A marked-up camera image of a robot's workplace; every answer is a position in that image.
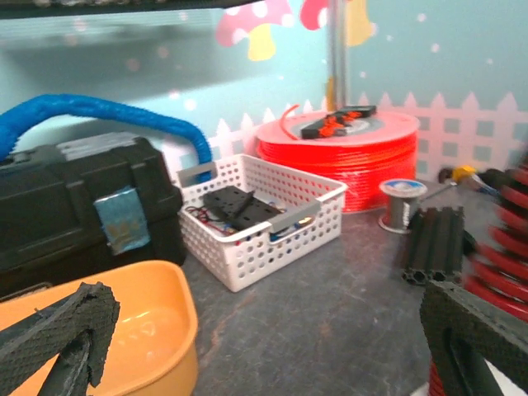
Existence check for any orange plastic tray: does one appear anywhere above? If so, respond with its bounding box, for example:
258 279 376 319
1 261 199 395

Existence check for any black yellow work glove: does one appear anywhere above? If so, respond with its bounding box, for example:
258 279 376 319
477 168 523 195

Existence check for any black toolbox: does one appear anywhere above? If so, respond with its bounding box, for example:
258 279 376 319
1 138 186 300

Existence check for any black module in basket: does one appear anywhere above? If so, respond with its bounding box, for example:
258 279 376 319
202 186 282 231

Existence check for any white perforated basket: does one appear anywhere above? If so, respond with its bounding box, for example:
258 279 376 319
172 154 347 292

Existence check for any black aluminium extrusion block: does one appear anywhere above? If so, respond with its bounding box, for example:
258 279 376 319
400 206 464 285

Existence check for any blue corrugated hose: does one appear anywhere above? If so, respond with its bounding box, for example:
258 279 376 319
0 93 214 182

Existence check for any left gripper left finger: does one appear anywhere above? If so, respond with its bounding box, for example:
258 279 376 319
1 282 120 395

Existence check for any small red spring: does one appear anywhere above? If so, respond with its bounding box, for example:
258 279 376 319
428 158 527 395

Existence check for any black handled screwdriver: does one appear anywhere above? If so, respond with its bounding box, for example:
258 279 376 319
463 230 479 257

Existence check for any red filament spool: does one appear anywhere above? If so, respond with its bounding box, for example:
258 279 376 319
256 111 419 213

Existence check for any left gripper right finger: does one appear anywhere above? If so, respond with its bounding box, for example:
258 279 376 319
420 281 527 395

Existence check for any black terminal strip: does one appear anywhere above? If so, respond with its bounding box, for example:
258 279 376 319
300 105 377 139

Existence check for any solder wire spool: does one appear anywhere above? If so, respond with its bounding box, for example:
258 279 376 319
378 178 427 234

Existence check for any yellow handled screwdriver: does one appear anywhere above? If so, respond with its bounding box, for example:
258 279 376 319
421 165 480 202

